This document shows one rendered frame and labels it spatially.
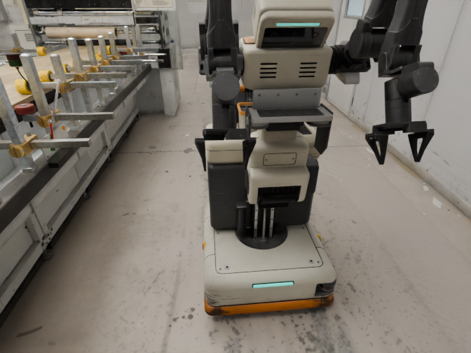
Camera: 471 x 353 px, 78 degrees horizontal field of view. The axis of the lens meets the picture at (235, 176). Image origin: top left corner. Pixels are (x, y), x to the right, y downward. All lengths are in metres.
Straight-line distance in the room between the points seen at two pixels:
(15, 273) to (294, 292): 1.38
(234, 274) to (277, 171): 0.55
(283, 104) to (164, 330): 1.17
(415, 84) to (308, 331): 1.20
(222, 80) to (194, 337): 1.22
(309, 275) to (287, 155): 0.61
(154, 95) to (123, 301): 3.11
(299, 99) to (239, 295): 0.89
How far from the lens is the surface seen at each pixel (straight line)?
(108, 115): 1.62
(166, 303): 1.68
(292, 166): 1.11
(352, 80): 1.06
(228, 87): 0.62
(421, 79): 0.76
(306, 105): 1.00
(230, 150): 1.32
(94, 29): 4.23
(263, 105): 0.96
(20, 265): 1.93
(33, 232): 2.00
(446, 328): 1.86
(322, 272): 1.46
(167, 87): 4.13
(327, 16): 0.91
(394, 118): 0.81
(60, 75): 1.88
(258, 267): 1.41
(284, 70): 0.97
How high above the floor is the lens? 1.33
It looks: 30 degrees down
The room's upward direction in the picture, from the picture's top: straight up
